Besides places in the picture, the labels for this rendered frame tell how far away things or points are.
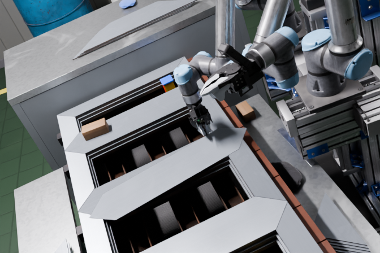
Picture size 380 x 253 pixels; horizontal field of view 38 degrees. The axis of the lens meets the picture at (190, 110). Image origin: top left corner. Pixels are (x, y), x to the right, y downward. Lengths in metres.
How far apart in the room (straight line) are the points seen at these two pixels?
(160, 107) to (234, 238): 0.92
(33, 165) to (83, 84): 1.49
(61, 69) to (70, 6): 1.90
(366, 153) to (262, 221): 0.85
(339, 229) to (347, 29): 0.72
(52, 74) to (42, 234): 0.86
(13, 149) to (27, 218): 1.99
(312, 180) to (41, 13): 3.09
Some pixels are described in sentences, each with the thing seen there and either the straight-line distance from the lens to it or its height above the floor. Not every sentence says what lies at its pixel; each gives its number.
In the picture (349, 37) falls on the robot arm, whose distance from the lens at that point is 1.92.
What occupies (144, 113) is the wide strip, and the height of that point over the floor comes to 0.87.
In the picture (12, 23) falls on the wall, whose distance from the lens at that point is 5.74.
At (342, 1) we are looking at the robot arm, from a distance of 1.85.
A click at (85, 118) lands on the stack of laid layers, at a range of 2.91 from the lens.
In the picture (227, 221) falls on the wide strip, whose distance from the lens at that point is 2.03.
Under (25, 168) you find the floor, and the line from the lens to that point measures 4.35.
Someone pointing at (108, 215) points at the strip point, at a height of 0.87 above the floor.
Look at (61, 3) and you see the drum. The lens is 4.79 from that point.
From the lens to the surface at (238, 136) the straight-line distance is 2.33.
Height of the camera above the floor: 2.36
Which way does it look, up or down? 36 degrees down
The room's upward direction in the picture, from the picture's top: 22 degrees counter-clockwise
